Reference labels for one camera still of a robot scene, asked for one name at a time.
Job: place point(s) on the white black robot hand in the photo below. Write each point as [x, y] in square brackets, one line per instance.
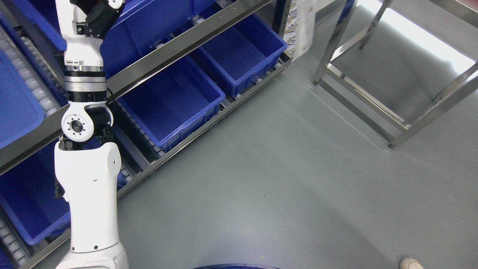
[84, 25]

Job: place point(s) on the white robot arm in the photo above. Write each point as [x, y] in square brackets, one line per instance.
[88, 121]

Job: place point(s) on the large blue upper bin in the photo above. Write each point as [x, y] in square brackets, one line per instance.
[141, 26]

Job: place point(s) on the blue shallow tray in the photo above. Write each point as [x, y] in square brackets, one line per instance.
[20, 113]

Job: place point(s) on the blue lower middle bin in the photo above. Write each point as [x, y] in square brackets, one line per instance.
[173, 103]

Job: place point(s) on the blue lower right bin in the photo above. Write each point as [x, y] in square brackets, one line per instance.
[240, 55]

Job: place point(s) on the blue lower middle-left bin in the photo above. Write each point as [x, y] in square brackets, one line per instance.
[53, 188]

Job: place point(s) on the white printed sign board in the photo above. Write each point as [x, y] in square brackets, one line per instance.
[304, 18]

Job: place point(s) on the stainless steel table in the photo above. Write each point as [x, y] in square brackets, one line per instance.
[408, 70]

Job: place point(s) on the white shoe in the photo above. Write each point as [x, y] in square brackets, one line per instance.
[410, 263]

